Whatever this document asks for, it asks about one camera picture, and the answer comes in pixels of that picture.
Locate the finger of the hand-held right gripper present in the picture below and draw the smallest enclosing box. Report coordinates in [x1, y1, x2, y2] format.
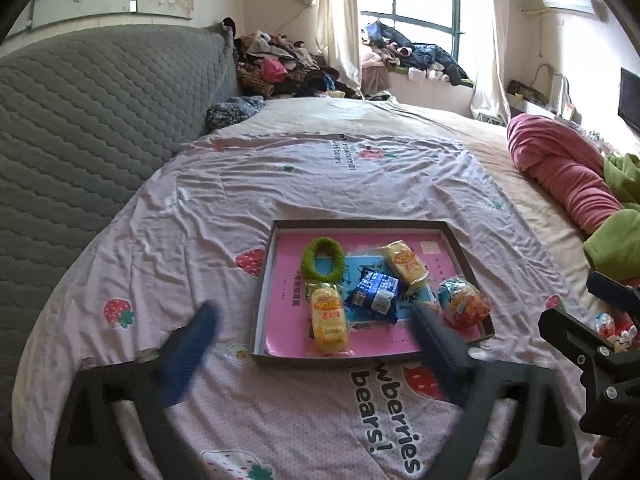
[537, 307, 621, 376]
[586, 271, 640, 311]

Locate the dark shallow cardboard box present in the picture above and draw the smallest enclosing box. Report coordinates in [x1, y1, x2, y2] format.
[250, 219, 496, 371]

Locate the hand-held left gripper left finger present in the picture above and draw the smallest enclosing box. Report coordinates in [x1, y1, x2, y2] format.
[50, 300, 224, 480]

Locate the blue snack packet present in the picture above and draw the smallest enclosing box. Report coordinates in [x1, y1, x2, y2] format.
[346, 268, 401, 325]

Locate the cream curtain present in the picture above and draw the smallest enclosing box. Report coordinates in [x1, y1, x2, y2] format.
[470, 0, 511, 123]
[300, 0, 363, 96]

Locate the black television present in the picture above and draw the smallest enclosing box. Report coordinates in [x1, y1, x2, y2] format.
[617, 66, 640, 133]

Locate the red white small toy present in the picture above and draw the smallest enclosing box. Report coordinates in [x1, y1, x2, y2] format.
[614, 322, 638, 353]

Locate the pink quilt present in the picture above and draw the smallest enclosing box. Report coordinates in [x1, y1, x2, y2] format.
[506, 113, 626, 235]

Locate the green blanket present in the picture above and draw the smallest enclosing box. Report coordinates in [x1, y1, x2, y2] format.
[582, 152, 640, 283]

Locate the pile of dark clothes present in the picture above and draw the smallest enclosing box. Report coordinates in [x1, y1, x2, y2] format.
[361, 20, 473, 87]

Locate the dark blue patterned cloth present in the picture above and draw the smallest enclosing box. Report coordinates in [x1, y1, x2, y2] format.
[205, 95, 266, 131]

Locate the beige bed sheet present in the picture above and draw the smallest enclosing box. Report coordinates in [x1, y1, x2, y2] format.
[250, 97, 596, 281]

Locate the white air conditioner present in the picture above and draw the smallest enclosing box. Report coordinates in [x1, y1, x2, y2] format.
[541, 0, 598, 15]

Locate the pink strawberry printed sheet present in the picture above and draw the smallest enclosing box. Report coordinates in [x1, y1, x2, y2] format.
[12, 130, 601, 480]

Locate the yellow cake packet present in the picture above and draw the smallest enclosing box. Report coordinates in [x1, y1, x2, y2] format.
[309, 281, 353, 358]
[382, 241, 432, 288]

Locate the cluttered side desk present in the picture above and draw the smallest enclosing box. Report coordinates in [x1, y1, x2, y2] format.
[507, 62, 583, 126]

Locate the green ring toy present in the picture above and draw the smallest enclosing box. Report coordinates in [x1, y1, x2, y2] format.
[301, 236, 347, 282]

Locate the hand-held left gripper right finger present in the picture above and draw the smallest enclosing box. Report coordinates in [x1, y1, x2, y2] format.
[410, 304, 583, 480]

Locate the pile of mixed clothes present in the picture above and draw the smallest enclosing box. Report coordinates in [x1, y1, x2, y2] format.
[235, 30, 363, 100]

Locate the beige folded cloth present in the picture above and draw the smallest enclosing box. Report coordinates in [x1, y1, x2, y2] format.
[361, 66, 396, 96]

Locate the grey quilted headboard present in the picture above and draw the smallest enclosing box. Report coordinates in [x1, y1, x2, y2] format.
[0, 25, 241, 411]

